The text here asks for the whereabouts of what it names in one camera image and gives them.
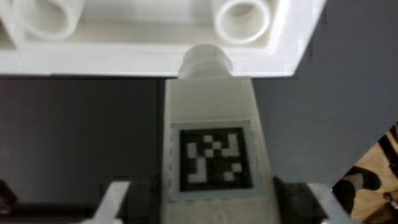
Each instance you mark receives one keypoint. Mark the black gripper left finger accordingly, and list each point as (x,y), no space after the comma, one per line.
(128,204)

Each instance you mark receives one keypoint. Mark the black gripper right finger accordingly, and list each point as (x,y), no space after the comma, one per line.
(308,204)

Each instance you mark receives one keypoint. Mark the white table leg with thread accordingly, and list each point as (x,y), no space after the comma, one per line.
(217,186)

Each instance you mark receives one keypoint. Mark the white square table top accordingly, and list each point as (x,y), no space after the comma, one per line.
(123,37)

